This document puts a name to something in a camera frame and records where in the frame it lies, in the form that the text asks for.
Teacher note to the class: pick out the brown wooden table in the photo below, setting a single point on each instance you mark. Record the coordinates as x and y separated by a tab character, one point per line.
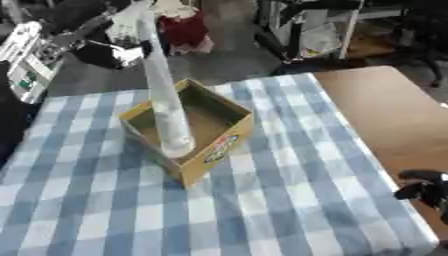
385	110

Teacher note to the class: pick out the black chair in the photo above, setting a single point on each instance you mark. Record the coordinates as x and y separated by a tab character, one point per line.
426	36

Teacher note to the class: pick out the tall translucent white bottle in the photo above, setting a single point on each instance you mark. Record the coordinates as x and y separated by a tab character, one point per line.
168	110

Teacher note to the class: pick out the red bag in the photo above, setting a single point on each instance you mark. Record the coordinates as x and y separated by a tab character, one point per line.
184	30

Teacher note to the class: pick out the white metal shelf frame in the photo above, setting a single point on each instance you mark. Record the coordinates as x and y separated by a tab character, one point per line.
326	30

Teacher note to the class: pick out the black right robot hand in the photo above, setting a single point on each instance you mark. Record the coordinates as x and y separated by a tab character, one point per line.
424	191

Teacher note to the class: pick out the tan cardboard box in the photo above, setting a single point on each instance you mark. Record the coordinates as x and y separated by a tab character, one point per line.
201	133

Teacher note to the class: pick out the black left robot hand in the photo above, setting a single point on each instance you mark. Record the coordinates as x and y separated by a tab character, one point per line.
99	55

